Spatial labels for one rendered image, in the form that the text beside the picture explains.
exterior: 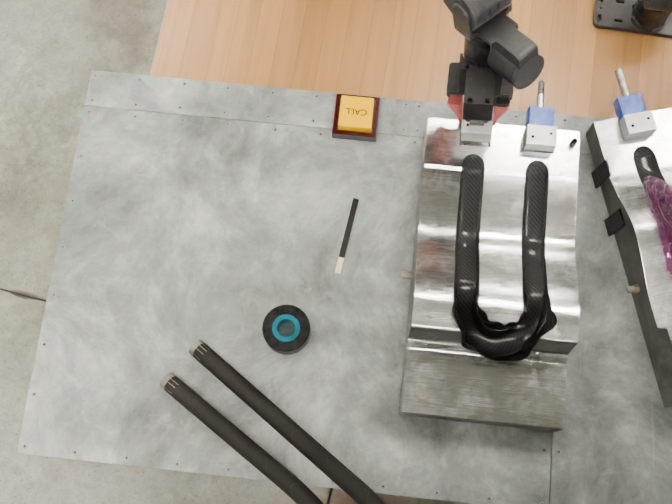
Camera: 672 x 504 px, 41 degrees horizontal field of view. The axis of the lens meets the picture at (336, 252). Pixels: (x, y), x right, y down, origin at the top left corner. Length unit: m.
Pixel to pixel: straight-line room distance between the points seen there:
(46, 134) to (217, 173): 1.08
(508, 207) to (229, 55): 0.59
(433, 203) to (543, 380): 0.34
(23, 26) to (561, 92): 1.65
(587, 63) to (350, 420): 0.79
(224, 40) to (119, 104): 0.23
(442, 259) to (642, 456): 0.46
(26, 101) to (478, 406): 1.68
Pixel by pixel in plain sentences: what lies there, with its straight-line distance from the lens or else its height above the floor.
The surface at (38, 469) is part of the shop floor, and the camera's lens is 2.44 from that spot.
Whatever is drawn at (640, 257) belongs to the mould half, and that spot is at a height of 0.89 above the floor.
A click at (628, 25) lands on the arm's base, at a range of 1.80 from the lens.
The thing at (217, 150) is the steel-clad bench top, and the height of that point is 0.80.
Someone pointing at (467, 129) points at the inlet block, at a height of 0.95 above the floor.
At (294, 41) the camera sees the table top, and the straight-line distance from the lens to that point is 1.72.
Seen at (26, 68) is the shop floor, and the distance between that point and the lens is 2.74.
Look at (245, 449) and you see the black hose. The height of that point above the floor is 0.86.
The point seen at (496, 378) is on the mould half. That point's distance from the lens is 1.48.
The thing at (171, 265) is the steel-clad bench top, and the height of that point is 0.80.
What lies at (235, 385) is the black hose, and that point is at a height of 0.85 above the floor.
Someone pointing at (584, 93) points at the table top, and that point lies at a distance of 1.72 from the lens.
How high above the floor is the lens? 2.31
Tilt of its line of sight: 75 degrees down
